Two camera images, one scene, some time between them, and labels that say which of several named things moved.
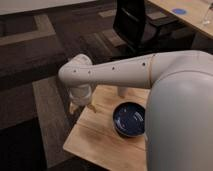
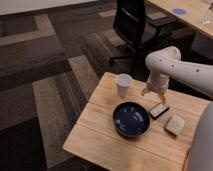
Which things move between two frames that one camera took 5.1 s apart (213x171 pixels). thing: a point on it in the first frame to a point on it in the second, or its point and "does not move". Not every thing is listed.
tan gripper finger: x=90 y=106 to x=162 y=97
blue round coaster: x=179 y=11 does not move
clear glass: x=209 y=13 does not move
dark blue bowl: x=129 y=119 does not move
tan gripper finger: x=73 y=108 to x=145 y=90
